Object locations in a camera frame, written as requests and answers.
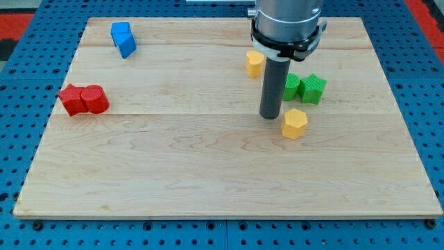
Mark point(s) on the green round block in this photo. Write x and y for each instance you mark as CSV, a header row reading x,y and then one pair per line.
x,y
291,87

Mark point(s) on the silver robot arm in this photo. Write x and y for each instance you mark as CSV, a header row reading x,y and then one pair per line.
x,y
286,20

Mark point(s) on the yellow heart block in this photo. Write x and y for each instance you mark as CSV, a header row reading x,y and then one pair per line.
x,y
254,63

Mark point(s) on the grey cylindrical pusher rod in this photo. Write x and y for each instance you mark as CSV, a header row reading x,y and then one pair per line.
x,y
275,77

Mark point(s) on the green star block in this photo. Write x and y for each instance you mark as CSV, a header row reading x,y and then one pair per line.
x,y
311,89

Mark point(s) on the red cylinder block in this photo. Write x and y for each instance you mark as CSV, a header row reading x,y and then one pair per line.
x,y
95,99

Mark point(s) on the blue square block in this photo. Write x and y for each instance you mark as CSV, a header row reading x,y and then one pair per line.
x,y
119,28

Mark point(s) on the yellow hexagon block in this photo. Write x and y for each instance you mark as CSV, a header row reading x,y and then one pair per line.
x,y
294,123

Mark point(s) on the light wooden board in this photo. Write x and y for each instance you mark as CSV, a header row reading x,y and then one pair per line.
x,y
183,138

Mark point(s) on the blue pentagon block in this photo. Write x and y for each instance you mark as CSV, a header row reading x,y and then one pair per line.
x,y
125,44

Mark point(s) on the red star block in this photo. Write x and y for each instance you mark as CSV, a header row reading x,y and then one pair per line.
x,y
71,100

